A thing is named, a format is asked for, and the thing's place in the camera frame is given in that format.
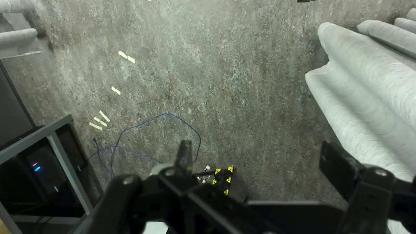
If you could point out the black computer with lights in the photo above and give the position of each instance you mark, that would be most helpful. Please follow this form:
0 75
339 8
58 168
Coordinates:
39 173

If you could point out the white floor tape strip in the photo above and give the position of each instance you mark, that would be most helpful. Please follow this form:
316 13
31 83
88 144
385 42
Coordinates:
115 90
99 120
126 56

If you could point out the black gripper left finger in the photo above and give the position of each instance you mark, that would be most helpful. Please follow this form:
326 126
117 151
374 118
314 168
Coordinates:
184 156

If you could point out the black stand with yellow markers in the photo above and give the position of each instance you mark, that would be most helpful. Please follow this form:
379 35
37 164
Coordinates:
229 182

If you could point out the black computer box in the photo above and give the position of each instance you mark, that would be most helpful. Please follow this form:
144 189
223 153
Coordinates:
52 131

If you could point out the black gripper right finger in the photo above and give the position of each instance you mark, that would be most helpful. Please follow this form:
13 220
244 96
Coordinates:
339 166

